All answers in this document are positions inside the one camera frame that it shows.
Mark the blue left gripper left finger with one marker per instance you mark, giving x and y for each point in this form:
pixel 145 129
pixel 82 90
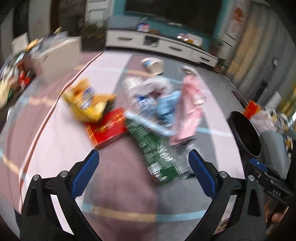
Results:
pixel 82 172

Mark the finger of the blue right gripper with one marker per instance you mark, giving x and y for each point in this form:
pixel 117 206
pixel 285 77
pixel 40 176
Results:
pixel 258 165

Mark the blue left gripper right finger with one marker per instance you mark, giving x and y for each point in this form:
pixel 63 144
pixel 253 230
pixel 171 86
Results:
pixel 205 173

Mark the green snack wrapper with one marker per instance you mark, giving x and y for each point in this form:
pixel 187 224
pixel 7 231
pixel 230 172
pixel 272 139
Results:
pixel 159 160

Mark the red cigarette carton box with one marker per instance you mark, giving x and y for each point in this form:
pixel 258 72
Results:
pixel 109 129

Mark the yellow snack bag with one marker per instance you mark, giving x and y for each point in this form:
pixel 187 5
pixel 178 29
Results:
pixel 86 104

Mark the pink plastic bag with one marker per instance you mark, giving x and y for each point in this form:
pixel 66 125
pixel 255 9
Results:
pixel 189 109

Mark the blue white bread wrapper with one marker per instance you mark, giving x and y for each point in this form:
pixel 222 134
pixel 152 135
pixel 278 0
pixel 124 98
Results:
pixel 143 108

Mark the white paper cup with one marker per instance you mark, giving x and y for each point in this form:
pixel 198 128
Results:
pixel 154 66

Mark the black round trash bin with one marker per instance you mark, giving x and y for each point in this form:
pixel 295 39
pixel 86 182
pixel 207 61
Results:
pixel 245 135

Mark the right hand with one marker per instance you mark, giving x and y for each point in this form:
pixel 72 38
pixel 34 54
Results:
pixel 274 211

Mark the white plastic bag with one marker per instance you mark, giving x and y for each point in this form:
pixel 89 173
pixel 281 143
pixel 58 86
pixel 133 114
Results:
pixel 262 121

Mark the clothes pile on sofa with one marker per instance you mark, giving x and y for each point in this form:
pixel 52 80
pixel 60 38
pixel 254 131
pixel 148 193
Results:
pixel 280 122

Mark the red shopping bag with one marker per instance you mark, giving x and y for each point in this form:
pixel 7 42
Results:
pixel 251 109

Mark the window curtain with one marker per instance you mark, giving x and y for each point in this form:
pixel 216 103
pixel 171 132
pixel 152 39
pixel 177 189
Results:
pixel 265 53

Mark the potted plant on floor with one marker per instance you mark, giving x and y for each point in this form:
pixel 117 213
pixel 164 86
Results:
pixel 220 66

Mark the potted plant on cabinet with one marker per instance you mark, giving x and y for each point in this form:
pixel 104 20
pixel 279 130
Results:
pixel 215 47

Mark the white storage box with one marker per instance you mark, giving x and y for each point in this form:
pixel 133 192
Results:
pixel 53 63

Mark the white tv cabinet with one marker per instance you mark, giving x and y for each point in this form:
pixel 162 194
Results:
pixel 158 44

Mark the leafy plant in black planter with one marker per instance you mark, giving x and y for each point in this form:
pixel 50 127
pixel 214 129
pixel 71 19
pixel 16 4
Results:
pixel 93 37

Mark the red chinese knot right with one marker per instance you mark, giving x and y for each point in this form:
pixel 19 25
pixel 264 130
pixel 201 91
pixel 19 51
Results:
pixel 238 15

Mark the large black television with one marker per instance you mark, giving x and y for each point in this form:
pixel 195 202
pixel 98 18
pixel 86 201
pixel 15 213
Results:
pixel 196 14

